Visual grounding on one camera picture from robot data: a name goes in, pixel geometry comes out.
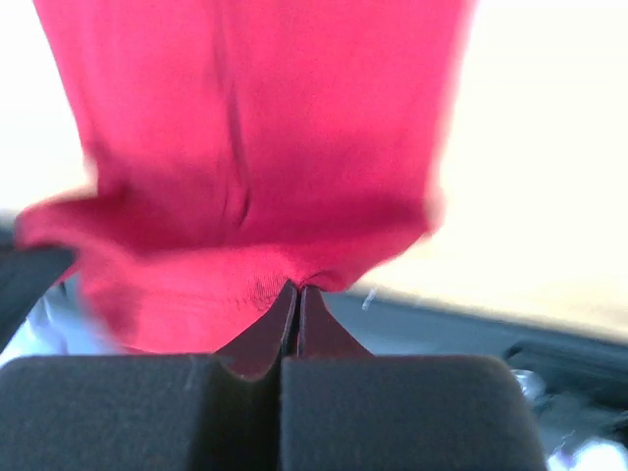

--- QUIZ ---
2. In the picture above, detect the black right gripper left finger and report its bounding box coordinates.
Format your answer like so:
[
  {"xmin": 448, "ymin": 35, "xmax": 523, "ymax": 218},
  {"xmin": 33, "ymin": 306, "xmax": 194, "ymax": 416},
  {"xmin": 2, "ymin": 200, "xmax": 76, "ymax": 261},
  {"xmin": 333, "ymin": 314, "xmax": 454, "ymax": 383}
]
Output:
[{"xmin": 1, "ymin": 284, "xmax": 297, "ymax": 470}]

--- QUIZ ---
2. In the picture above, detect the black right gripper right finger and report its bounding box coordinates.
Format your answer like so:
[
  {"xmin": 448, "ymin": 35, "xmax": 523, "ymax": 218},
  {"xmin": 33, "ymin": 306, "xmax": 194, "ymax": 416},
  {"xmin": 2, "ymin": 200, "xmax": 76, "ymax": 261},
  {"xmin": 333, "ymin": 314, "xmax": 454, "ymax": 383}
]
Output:
[{"xmin": 280, "ymin": 287, "xmax": 546, "ymax": 470}]

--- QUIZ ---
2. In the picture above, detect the dark red t-shirt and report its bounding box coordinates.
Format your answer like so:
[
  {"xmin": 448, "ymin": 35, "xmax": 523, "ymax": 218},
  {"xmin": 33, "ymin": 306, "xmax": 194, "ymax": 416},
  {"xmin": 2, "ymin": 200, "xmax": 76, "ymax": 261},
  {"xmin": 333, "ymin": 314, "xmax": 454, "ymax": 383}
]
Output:
[{"xmin": 18, "ymin": 1, "xmax": 474, "ymax": 353}]

